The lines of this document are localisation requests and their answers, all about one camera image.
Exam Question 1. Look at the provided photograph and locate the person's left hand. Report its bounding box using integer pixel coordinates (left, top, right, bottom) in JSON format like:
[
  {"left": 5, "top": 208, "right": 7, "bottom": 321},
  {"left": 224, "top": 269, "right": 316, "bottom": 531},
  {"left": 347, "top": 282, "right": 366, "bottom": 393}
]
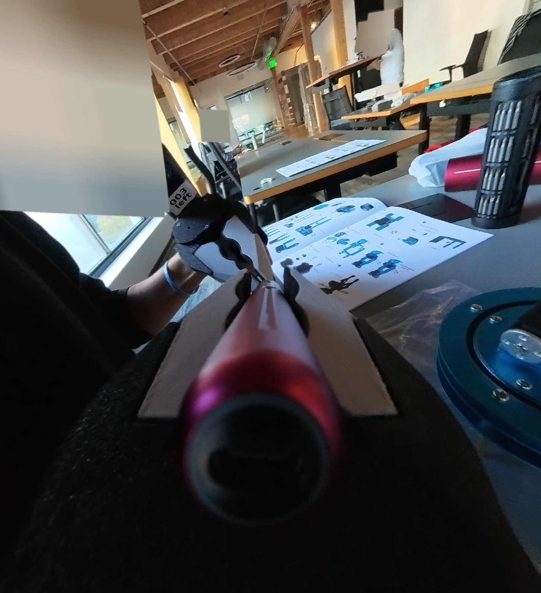
[{"left": 168, "top": 251, "right": 207, "bottom": 289}]

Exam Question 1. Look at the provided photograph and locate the black ribbed cylindrical device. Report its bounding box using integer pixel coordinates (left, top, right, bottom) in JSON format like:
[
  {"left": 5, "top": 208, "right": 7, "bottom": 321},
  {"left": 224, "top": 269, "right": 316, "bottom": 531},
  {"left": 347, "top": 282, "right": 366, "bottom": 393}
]
[{"left": 472, "top": 62, "right": 541, "bottom": 230}]

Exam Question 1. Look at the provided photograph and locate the person's left forearm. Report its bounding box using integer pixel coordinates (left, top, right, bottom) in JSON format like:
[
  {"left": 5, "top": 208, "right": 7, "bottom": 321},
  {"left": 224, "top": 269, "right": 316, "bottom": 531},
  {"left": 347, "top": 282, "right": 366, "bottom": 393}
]
[{"left": 126, "top": 275, "right": 195, "bottom": 336}]

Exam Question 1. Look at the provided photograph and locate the white wrapped object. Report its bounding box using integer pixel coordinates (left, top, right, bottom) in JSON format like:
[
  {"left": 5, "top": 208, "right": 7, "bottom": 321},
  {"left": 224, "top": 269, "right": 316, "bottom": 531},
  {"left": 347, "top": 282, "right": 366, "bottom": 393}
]
[{"left": 380, "top": 29, "right": 405, "bottom": 87}]

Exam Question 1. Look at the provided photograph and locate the dark grey desk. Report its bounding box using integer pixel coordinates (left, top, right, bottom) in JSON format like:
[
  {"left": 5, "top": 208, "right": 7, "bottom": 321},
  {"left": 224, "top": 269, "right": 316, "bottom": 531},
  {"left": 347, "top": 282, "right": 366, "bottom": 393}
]
[{"left": 259, "top": 171, "right": 541, "bottom": 593}]

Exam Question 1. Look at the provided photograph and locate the grey background table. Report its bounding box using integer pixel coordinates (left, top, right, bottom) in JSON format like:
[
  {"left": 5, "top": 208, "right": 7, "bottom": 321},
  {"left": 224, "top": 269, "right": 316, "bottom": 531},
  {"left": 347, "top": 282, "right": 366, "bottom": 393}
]
[{"left": 235, "top": 129, "right": 428, "bottom": 218}]

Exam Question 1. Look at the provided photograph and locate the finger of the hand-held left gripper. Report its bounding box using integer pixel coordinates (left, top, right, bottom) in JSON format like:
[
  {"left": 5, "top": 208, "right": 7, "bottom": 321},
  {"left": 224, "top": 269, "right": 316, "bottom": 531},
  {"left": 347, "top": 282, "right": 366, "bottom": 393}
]
[
  {"left": 195, "top": 240, "right": 254, "bottom": 284},
  {"left": 223, "top": 217, "right": 274, "bottom": 283}
]

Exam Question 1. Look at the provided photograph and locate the wall mounted fan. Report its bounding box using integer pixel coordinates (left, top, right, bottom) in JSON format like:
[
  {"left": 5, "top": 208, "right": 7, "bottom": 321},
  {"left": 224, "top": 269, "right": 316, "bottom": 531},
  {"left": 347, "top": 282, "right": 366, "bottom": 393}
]
[{"left": 257, "top": 37, "right": 279, "bottom": 71}]

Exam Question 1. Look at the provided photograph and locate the wooden background table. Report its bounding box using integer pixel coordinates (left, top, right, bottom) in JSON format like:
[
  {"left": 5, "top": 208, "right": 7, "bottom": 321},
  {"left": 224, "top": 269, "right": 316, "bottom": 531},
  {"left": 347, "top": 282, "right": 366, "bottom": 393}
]
[
  {"left": 409, "top": 60, "right": 541, "bottom": 132},
  {"left": 307, "top": 56, "right": 383, "bottom": 100}
]

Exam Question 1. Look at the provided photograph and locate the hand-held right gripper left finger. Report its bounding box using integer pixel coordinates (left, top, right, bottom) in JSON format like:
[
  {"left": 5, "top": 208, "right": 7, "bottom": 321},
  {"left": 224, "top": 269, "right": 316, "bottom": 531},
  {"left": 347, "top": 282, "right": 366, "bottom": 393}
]
[{"left": 138, "top": 270, "right": 253, "bottom": 418}]

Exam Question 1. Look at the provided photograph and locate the white crumpled plastic bag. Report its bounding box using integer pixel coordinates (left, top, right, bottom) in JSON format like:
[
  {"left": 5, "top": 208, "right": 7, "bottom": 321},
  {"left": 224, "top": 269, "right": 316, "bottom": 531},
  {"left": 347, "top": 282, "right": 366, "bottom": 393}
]
[{"left": 409, "top": 129, "right": 490, "bottom": 188}]

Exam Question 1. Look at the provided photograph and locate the black mesh office chair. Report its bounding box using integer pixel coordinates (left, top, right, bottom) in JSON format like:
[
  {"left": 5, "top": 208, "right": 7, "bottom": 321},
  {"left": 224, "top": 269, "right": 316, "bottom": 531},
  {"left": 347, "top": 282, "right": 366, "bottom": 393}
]
[
  {"left": 321, "top": 86, "right": 355, "bottom": 131},
  {"left": 439, "top": 30, "right": 491, "bottom": 85}
]

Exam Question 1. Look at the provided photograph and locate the large clear plastic bag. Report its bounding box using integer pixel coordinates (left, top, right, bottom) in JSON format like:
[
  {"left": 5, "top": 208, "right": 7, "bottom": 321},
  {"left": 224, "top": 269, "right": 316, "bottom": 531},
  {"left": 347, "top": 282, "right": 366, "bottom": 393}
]
[{"left": 365, "top": 282, "right": 480, "bottom": 355}]

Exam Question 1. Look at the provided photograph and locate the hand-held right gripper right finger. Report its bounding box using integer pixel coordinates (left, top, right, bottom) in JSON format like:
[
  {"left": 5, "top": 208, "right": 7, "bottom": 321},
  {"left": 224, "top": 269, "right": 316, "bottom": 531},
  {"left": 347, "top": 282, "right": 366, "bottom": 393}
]
[{"left": 283, "top": 267, "right": 398, "bottom": 416}]

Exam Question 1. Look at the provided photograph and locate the black flat tablet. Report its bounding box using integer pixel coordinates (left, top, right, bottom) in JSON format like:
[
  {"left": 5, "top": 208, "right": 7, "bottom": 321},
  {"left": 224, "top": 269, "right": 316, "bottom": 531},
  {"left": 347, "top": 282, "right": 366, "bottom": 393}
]
[{"left": 393, "top": 195, "right": 478, "bottom": 228}]

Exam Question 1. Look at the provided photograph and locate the printed instruction booklet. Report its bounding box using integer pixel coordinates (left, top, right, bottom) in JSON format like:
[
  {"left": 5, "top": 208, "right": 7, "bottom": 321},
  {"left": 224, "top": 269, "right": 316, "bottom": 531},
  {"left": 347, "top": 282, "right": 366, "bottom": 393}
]
[{"left": 261, "top": 198, "right": 494, "bottom": 312}]

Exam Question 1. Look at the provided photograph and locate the blue round turntable base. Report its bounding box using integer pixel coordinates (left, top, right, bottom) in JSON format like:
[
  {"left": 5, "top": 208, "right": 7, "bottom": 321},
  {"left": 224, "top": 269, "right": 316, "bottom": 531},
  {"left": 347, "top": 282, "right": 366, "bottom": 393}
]
[{"left": 436, "top": 287, "right": 541, "bottom": 474}]

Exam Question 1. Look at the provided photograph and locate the blue wristband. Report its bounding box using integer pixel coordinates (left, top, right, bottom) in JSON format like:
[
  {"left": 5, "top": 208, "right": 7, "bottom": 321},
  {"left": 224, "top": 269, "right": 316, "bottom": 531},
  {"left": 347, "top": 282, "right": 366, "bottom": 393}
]
[{"left": 163, "top": 261, "right": 201, "bottom": 298}]

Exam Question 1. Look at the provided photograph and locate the white board panel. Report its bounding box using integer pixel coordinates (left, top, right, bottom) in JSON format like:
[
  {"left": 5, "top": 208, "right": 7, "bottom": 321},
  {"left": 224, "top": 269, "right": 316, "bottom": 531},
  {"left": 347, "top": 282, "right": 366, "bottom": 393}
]
[{"left": 355, "top": 9, "right": 404, "bottom": 57}]

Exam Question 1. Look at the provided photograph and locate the red metal screwdriver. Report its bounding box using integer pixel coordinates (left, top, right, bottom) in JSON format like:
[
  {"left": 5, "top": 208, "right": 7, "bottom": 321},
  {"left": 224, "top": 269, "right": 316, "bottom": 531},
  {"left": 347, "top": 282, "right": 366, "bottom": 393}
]
[{"left": 180, "top": 277, "right": 345, "bottom": 526}]

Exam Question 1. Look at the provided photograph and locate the printed paper sheet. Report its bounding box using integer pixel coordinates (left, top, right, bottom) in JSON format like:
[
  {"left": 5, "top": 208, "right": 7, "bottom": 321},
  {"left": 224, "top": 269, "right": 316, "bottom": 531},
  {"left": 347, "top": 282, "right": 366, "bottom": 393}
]
[{"left": 276, "top": 139, "right": 387, "bottom": 178}]

